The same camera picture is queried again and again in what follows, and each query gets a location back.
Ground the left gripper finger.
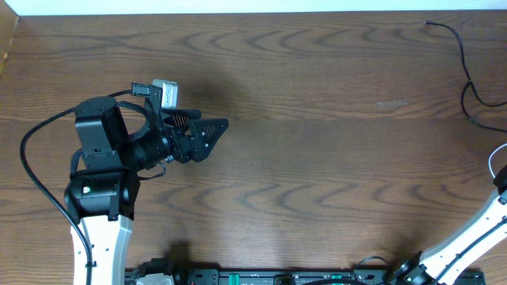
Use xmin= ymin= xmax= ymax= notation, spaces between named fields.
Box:
xmin=162 ymin=108 xmax=202 ymax=127
xmin=188 ymin=118 xmax=229 ymax=161

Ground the white usb cable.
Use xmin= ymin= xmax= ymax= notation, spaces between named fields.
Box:
xmin=487 ymin=142 xmax=507 ymax=179

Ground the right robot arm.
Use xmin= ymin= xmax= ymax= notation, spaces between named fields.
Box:
xmin=387 ymin=168 xmax=506 ymax=285

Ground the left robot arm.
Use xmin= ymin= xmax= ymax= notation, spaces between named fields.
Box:
xmin=65 ymin=95 xmax=229 ymax=284

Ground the cardboard panel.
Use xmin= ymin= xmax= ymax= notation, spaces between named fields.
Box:
xmin=0 ymin=0 xmax=19 ymax=73

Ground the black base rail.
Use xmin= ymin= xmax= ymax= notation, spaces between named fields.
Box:
xmin=124 ymin=259 xmax=435 ymax=285

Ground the left camera cable black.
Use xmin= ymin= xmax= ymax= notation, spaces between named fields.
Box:
xmin=19 ymin=82 xmax=154 ymax=285

